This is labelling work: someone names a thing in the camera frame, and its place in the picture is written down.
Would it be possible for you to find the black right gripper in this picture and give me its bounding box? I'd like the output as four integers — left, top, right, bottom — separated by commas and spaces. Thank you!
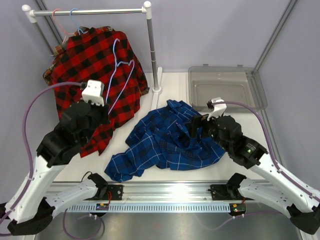
185, 109, 231, 152

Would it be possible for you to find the blue plaid shirt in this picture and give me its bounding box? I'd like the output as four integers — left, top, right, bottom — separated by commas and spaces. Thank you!
104, 99, 225, 182

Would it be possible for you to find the red black checked shirt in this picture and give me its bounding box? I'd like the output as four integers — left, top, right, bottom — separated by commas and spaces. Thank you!
51, 26, 149, 158

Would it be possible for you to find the light blue hanger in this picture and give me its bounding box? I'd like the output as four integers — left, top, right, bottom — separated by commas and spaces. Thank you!
104, 37, 136, 116

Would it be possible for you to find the blue hanger holding red shirt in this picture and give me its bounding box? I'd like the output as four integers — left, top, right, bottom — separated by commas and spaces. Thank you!
69, 8, 87, 35

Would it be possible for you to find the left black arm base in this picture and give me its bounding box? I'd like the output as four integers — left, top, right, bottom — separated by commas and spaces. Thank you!
87, 183, 124, 201

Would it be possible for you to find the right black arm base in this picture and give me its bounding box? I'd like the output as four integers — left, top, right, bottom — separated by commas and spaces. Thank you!
207, 184, 244, 201

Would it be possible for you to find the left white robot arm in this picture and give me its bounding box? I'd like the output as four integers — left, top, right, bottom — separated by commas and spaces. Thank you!
0, 101, 109, 236

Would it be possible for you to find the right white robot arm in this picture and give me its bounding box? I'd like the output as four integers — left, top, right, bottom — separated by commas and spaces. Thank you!
189, 115, 320, 235

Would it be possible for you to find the brown plaid shirt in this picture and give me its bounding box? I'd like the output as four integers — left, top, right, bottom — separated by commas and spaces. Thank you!
41, 24, 113, 87

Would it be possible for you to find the clear grey plastic bin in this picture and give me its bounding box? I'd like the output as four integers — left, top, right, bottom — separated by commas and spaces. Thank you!
188, 64, 268, 112

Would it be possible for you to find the silver white clothes rack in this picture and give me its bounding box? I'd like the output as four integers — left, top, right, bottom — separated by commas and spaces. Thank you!
21, 0, 162, 94

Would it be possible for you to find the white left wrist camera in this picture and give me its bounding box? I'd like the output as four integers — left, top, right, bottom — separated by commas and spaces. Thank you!
81, 80, 105, 107

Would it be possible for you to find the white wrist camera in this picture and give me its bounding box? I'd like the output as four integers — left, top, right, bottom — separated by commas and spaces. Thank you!
81, 80, 105, 107
207, 97, 227, 121

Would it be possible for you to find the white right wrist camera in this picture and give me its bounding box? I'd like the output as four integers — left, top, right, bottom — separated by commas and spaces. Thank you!
207, 97, 227, 121

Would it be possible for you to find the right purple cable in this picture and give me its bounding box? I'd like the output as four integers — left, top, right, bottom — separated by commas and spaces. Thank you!
212, 100, 320, 201

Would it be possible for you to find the purple cable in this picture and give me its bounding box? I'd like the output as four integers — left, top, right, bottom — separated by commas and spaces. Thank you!
0, 82, 83, 226
212, 100, 320, 201

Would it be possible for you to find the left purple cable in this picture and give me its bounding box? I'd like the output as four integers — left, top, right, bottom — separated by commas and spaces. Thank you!
0, 82, 83, 226

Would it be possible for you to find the aluminium mounting rail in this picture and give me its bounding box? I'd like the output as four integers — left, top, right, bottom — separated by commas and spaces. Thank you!
49, 181, 276, 202

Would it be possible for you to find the white slotted cable duct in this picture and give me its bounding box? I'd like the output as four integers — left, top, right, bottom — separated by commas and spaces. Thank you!
67, 202, 231, 213

